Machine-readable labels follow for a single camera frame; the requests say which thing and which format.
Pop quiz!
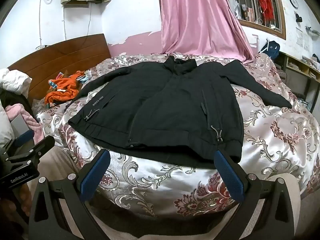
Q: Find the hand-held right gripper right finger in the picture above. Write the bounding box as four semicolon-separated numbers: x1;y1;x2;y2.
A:
214;149;294;240

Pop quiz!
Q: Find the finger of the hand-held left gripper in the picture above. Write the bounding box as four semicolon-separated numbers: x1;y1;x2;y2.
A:
14;129;34;147
31;135;55;155

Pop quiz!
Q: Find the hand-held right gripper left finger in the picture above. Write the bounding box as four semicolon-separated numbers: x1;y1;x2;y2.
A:
28;149;112;240

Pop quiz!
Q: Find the black jacket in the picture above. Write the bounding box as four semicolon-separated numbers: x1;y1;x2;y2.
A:
68;55;293;169

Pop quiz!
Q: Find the person's left hand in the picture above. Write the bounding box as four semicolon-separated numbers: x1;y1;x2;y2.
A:
20;185;34;215

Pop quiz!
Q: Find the pink fluffy cloth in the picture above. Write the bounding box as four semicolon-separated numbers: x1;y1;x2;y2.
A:
5;104;42;143

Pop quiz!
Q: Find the white puffy quilt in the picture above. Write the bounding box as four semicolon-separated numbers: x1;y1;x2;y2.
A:
0;104;15;150

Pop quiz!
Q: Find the dark cloth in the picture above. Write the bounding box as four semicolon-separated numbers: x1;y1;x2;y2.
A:
0;89;32;120

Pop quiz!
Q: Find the orange garment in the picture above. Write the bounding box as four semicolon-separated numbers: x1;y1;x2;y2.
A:
44;70;89;105

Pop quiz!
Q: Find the white pillow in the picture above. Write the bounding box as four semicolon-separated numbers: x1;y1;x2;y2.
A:
0;68;33;98

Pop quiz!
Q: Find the floral satin bedspread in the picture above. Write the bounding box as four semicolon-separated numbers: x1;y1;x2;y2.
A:
32;52;320;228

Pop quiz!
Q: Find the wooden headboard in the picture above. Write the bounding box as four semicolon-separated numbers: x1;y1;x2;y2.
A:
7;33;112;105

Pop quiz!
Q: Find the wooden desk shelf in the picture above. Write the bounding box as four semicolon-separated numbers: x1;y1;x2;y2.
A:
277;51;320;112

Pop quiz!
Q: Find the blue backpack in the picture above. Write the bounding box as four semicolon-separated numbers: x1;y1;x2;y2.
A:
260;40;280;60

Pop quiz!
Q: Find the pink curtain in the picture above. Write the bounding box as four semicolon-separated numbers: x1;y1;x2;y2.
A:
157;0;257;64

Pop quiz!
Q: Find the barred wooden window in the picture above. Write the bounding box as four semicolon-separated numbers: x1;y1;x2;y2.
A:
226;0;287;40

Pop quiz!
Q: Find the red hanging decoration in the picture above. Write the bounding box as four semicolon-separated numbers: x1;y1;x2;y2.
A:
257;0;273;21

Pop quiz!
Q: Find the white wall cable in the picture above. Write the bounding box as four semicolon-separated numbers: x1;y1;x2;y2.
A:
38;0;50;47

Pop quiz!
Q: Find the black wall cable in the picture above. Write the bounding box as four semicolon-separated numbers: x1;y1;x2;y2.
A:
84;2;91;42

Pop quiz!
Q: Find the wooden wall shelf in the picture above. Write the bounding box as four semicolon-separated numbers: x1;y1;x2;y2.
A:
62;0;102;8

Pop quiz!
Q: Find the white wall paper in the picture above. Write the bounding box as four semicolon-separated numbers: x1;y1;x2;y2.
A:
296;27;304;48

